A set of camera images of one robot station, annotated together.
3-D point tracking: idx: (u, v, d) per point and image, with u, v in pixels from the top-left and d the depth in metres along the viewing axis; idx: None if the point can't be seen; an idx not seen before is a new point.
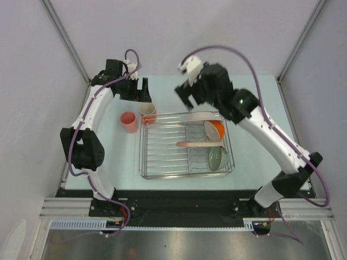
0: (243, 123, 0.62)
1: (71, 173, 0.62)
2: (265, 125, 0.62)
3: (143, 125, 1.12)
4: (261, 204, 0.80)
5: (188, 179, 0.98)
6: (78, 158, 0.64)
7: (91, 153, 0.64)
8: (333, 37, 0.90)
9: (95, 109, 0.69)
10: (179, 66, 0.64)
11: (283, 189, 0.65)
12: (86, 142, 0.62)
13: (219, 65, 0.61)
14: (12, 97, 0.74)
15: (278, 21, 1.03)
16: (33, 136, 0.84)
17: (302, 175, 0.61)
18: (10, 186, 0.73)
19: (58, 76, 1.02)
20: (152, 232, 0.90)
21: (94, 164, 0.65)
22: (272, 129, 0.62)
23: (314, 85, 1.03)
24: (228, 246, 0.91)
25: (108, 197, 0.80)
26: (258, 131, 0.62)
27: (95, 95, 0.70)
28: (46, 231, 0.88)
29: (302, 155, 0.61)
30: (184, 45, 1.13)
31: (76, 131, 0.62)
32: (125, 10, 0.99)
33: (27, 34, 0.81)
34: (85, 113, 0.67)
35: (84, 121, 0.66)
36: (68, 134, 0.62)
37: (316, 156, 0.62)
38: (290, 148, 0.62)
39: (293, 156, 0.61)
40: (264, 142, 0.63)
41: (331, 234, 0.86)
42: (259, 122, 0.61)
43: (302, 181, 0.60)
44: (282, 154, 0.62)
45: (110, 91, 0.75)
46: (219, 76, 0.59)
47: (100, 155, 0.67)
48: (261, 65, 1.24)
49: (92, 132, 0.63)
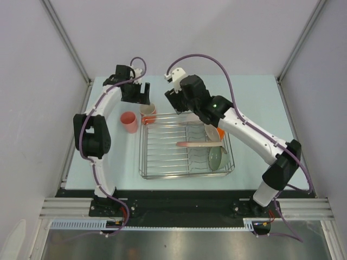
0: (220, 125, 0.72)
1: (81, 155, 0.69)
2: (240, 123, 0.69)
3: (142, 125, 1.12)
4: (261, 205, 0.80)
5: (189, 179, 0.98)
6: (87, 144, 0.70)
7: (100, 138, 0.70)
8: (334, 37, 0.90)
9: (106, 102, 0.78)
10: (166, 75, 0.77)
11: (271, 182, 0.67)
12: (96, 127, 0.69)
13: (195, 77, 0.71)
14: (12, 98, 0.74)
15: (278, 20, 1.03)
16: (32, 136, 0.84)
17: (280, 161, 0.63)
18: (10, 187, 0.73)
19: (58, 76, 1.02)
20: (152, 232, 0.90)
21: (101, 151, 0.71)
22: (246, 124, 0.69)
23: (314, 85, 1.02)
24: (228, 246, 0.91)
25: (109, 194, 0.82)
26: (234, 129, 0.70)
27: (107, 91, 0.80)
28: (46, 231, 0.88)
29: (277, 143, 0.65)
30: (184, 44, 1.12)
31: (88, 117, 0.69)
32: (125, 10, 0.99)
33: (27, 33, 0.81)
34: (98, 104, 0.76)
35: (96, 110, 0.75)
36: (79, 119, 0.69)
37: (293, 143, 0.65)
38: (265, 138, 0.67)
39: (269, 146, 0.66)
40: (242, 137, 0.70)
41: (331, 235, 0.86)
42: (233, 120, 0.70)
43: (281, 167, 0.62)
44: (260, 144, 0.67)
45: (119, 90, 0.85)
46: (195, 86, 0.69)
47: (107, 143, 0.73)
48: (261, 65, 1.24)
49: (103, 118, 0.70)
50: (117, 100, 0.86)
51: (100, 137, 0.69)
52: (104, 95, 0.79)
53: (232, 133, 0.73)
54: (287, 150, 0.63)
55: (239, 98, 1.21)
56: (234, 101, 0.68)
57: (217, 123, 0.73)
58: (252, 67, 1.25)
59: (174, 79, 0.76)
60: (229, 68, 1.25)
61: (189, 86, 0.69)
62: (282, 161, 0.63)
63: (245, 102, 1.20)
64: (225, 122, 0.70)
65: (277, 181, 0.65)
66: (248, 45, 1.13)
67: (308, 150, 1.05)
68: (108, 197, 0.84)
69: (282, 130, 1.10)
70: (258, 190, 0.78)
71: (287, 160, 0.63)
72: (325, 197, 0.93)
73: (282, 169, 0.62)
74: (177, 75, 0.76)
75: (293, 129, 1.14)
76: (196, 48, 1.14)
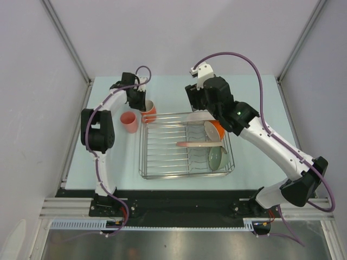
0: (244, 134, 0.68)
1: (87, 147, 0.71)
2: (265, 134, 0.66)
3: (143, 125, 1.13)
4: (264, 206, 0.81)
5: (189, 179, 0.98)
6: (92, 138, 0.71)
7: (105, 132, 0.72)
8: (334, 37, 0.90)
9: (112, 101, 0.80)
10: (192, 69, 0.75)
11: (292, 197, 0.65)
12: (102, 121, 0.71)
13: (220, 80, 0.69)
14: (12, 98, 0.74)
15: (278, 20, 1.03)
16: (32, 136, 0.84)
17: (306, 179, 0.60)
18: (10, 187, 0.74)
19: (58, 76, 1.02)
20: (152, 232, 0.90)
21: (106, 145, 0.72)
22: (271, 137, 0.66)
23: (314, 85, 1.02)
24: (228, 246, 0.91)
25: (110, 192, 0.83)
26: (258, 139, 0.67)
27: (113, 92, 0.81)
28: (46, 231, 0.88)
29: (304, 160, 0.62)
30: (184, 44, 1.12)
31: (95, 111, 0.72)
32: (125, 10, 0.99)
33: (26, 33, 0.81)
34: (105, 100, 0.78)
35: (103, 105, 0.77)
36: (87, 113, 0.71)
37: (319, 160, 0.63)
38: (291, 154, 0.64)
39: (294, 162, 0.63)
40: (265, 149, 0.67)
41: (331, 235, 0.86)
42: (258, 130, 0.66)
43: (306, 186, 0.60)
44: (284, 159, 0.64)
45: (124, 93, 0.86)
46: (220, 90, 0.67)
47: (112, 138, 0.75)
48: (261, 65, 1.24)
49: (108, 114, 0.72)
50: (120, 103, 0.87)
51: (106, 131, 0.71)
52: (110, 95, 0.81)
53: (254, 143, 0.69)
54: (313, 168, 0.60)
55: (239, 98, 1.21)
56: (262, 110, 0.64)
57: (238, 132, 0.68)
58: (251, 67, 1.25)
59: (200, 76, 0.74)
60: (229, 68, 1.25)
61: (214, 90, 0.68)
62: (308, 180, 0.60)
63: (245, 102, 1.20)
64: (250, 131, 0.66)
65: (298, 197, 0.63)
66: (248, 45, 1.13)
67: (308, 150, 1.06)
68: (108, 197, 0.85)
69: (282, 130, 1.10)
70: (259, 194, 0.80)
71: (312, 177, 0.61)
72: (325, 197, 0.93)
73: (308, 188, 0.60)
74: (202, 72, 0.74)
75: (293, 129, 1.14)
76: (196, 48, 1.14)
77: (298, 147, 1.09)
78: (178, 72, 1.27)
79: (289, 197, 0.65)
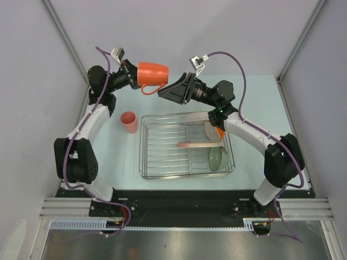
0: (225, 125, 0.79)
1: (68, 187, 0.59)
2: (240, 121, 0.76)
3: (143, 125, 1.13)
4: (261, 203, 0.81)
5: (189, 179, 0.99)
6: (71, 173, 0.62)
7: (84, 164, 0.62)
8: (334, 37, 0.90)
9: (91, 121, 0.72)
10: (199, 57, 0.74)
11: (270, 176, 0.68)
12: (80, 151, 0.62)
13: (231, 89, 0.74)
14: (12, 98, 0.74)
15: (278, 20, 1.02)
16: (32, 136, 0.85)
17: (270, 148, 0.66)
18: (10, 186, 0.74)
19: (58, 76, 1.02)
20: (152, 232, 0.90)
21: (88, 178, 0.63)
22: (245, 122, 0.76)
23: (315, 85, 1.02)
24: (228, 246, 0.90)
25: (107, 200, 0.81)
26: (236, 128, 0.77)
27: (92, 111, 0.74)
28: (46, 231, 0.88)
29: (270, 135, 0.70)
30: (184, 44, 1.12)
31: (71, 141, 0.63)
32: (124, 10, 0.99)
33: (26, 33, 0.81)
34: (82, 125, 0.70)
35: (79, 132, 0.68)
36: (62, 144, 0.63)
37: (287, 136, 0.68)
38: (261, 132, 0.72)
39: (263, 138, 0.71)
40: (244, 135, 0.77)
41: (331, 234, 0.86)
42: (235, 119, 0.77)
43: (271, 155, 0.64)
44: (256, 138, 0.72)
45: (105, 109, 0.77)
46: (229, 101, 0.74)
47: (93, 169, 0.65)
48: (261, 66, 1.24)
49: (87, 141, 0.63)
50: (106, 117, 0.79)
51: (85, 162, 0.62)
52: (89, 115, 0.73)
53: (236, 133, 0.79)
54: (279, 142, 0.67)
55: (238, 98, 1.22)
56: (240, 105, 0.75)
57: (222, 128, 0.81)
58: (251, 68, 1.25)
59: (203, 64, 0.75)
60: (228, 68, 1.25)
61: (222, 98, 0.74)
62: (272, 149, 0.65)
63: (244, 102, 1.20)
64: (229, 122, 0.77)
65: (271, 172, 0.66)
66: (248, 45, 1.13)
67: (308, 150, 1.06)
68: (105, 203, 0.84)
69: (281, 130, 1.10)
70: (258, 190, 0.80)
71: (278, 149, 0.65)
72: (325, 197, 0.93)
73: (272, 156, 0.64)
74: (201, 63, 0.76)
75: (293, 129, 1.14)
76: (196, 47, 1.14)
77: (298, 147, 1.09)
78: (178, 72, 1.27)
79: (269, 177, 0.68)
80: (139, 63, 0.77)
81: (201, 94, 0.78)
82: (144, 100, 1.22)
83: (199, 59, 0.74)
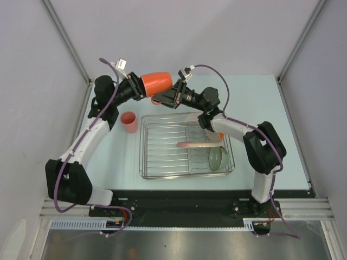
0: (214, 125, 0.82)
1: (58, 212, 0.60)
2: (223, 119, 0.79)
3: (142, 125, 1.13)
4: (259, 201, 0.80)
5: (189, 179, 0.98)
6: (63, 195, 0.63)
7: (76, 189, 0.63)
8: (334, 37, 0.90)
9: (87, 141, 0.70)
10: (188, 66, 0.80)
11: (252, 162, 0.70)
12: (72, 176, 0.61)
13: (216, 94, 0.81)
14: (12, 98, 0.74)
15: (278, 20, 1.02)
16: (33, 136, 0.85)
17: (248, 134, 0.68)
18: (10, 186, 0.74)
19: (58, 76, 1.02)
20: (152, 232, 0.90)
21: (79, 201, 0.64)
22: (227, 118, 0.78)
23: (314, 85, 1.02)
24: (228, 246, 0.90)
25: (106, 204, 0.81)
26: (222, 125, 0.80)
27: (89, 128, 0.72)
28: (46, 231, 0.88)
29: (248, 124, 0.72)
30: (184, 44, 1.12)
31: (64, 164, 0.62)
32: (124, 10, 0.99)
33: (26, 34, 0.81)
34: (76, 146, 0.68)
35: (74, 154, 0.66)
36: (53, 166, 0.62)
37: (264, 123, 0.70)
38: (240, 124, 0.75)
39: (241, 128, 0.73)
40: (229, 131, 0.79)
41: (331, 235, 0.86)
42: (219, 118, 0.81)
43: (248, 140, 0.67)
44: (237, 131, 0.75)
45: (104, 123, 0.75)
46: (215, 105, 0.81)
47: (87, 192, 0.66)
48: (261, 65, 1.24)
49: (80, 167, 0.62)
50: (105, 131, 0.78)
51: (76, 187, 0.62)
52: (86, 132, 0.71)
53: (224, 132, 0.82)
54: (257, 129, 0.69)
55: (238, 97, 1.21)
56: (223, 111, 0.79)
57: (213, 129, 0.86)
58: (251, 67, 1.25)
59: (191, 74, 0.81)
60: (228, 68, 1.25)
61: (208, 102, 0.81)
62: (249, 135, 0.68)
63: (243, 102, 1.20)
64: (215, 121, 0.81)
65: (253, 158, 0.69)
66: (248, 45, 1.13)
67: (307, 150, 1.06)
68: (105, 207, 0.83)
69: (281, 130, 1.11)
70: (254, 188, 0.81)
71: (255, 135, 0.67)
72: (325, 197, 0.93)
73: (250, 142, 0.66)
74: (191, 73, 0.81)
75: (293, 129, 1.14)
76: (196, 47, 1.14)
77: (299, 148, 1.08)
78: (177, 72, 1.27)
79: (252, 164, 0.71)
80: (143, 77, 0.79)
81: (191, 99, 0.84)
82: (144, 100, 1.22)
83: (187, 69, 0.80)
